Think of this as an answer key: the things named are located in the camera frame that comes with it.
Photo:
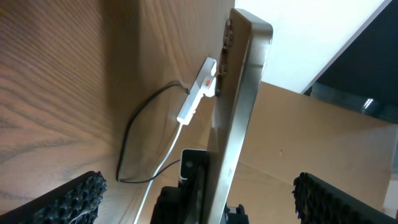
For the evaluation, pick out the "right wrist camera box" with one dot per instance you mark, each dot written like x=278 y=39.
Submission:
x=189 y=160

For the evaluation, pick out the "white power strip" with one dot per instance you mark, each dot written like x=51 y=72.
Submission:
x=193 y=99

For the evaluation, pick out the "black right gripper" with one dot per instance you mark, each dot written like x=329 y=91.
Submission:
x=198 y=200

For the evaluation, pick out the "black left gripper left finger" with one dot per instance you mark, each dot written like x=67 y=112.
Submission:
x=76 y=201

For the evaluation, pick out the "white USB charger adapter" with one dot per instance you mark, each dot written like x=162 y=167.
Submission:
x=208 y=86

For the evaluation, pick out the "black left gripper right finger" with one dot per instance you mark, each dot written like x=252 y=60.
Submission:
x=318 y=202

